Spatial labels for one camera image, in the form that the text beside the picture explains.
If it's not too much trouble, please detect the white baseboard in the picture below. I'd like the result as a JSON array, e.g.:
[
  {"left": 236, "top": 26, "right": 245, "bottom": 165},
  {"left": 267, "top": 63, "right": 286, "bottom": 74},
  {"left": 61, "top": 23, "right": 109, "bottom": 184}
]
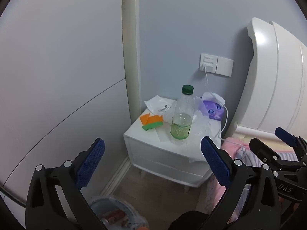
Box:
[{"left": 99, "top": 158, "right": 132, "bottom": 197}]

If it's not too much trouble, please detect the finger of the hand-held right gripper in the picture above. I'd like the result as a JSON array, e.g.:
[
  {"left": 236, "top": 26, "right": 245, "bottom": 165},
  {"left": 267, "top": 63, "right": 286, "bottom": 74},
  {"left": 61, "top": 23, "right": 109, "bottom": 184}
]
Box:
[
  {"left": 275, "top": 127, "right": 307, "bottom": 161},
  {"left": 249, "top": 138, "right": 300, "bottom": 172}
]

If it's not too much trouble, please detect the red wrapper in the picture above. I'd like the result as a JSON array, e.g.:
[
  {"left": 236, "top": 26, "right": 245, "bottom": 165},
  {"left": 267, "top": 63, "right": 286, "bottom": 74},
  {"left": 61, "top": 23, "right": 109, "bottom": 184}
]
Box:
[{"left": 103, "top": 209, "right": 126, "bottom": 224}]

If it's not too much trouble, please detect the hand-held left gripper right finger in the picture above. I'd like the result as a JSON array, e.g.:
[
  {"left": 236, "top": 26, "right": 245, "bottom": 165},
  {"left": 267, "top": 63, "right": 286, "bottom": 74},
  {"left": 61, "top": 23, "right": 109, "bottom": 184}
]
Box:
[{"left": 199, "top": 136, "right": 281, "bottom": 230}]

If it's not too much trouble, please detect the clear bottle with green cap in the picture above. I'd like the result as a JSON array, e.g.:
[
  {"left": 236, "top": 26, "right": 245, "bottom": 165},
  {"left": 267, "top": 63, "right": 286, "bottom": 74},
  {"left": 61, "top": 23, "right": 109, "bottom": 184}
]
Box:
[{"left": 170, "top": 85, "right": 194, "bottom": 145}]

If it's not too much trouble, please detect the purple striped cloth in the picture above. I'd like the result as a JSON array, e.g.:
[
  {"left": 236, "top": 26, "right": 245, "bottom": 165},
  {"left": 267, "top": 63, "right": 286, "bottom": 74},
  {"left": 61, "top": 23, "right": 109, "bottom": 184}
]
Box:
[{"left": 223, "top": 146, "right": 301, "bottom": 221}]

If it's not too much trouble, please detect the white labelled plastic packet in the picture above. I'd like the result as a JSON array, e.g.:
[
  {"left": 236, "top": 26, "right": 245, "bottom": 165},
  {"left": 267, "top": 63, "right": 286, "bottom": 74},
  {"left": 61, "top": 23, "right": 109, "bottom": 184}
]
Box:
[{"left": 144, "top": 95, "right": 177, "bottom": 116}]

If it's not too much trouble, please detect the pink blanket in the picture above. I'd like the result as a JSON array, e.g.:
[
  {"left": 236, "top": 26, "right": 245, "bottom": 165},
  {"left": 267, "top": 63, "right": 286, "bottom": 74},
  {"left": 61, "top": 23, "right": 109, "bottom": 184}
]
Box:
[{"left": 206, "top": 136, "right": 307, "bottom": 223}]

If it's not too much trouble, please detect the white charger cable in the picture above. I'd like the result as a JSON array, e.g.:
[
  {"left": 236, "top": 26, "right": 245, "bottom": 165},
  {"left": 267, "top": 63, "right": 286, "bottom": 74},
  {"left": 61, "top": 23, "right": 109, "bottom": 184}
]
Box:
[{"left": 205, "top": 70, "right": 247, "bottom": 160}]

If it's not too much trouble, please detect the waste bin with clear liner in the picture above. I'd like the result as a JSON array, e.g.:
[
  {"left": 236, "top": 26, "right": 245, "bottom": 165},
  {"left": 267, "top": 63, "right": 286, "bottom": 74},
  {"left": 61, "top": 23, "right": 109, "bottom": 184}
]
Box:
[{"left": 88, "top": 195, "right": 149, "bottom": 230}]

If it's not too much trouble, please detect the beige door trim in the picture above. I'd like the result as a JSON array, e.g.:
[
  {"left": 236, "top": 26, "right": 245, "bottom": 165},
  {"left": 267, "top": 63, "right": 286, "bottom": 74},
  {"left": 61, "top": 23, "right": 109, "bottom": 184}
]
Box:
[{"left": 121, "top": 0, "right": 141, "bottom": 125}]

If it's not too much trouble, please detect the orange paper piece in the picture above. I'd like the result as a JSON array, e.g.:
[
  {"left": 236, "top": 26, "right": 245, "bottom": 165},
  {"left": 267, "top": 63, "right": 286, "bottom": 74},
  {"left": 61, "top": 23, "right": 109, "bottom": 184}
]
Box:
[
  {"left": 140, "top": 113, "right": 151, "bottom": 126},
  {"left": 147, "top": 115, "right": 164, "bottom": 125}
]

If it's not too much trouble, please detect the white wall socket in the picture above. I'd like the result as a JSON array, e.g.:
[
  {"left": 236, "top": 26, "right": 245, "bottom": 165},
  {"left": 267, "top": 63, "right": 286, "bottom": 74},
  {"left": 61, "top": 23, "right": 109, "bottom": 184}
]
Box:
[{"left": 200, "top": 53, "right": 218, "bottom": 74}]

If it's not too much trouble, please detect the white nightstand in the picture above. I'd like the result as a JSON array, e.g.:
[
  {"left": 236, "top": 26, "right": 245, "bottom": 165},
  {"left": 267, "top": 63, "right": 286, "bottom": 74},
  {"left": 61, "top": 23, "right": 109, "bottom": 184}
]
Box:
[{"left": 123, "top": 98, "right": 221, "bottom": 192}]

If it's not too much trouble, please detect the white light switch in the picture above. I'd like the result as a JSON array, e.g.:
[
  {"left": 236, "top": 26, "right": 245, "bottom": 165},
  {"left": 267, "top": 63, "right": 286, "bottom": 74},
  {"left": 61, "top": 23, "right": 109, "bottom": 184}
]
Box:
[{"left": 215, "top": 57, "right": 234, "bottom": 78}]

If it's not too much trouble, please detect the white headboard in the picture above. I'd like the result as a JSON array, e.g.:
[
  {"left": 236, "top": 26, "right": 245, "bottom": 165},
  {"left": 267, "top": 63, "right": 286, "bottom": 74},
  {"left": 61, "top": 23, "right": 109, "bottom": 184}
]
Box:
[{"left": 234, "top": 17, "right": 307, "bottom": 140}]

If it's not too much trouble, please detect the purple tissue pack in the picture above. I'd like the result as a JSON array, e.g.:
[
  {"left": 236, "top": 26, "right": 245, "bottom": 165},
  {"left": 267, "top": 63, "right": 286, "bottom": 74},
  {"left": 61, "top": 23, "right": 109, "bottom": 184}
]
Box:
[{"left": 198, "top": 92, "right": 226, "bottom": 122}]

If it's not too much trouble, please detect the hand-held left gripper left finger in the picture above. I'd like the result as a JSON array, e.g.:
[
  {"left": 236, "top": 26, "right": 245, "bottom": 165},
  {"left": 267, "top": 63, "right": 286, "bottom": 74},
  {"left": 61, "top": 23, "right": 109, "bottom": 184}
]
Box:
[{"left": 25, "top": 138, "right": 106, "bottom": 230}]

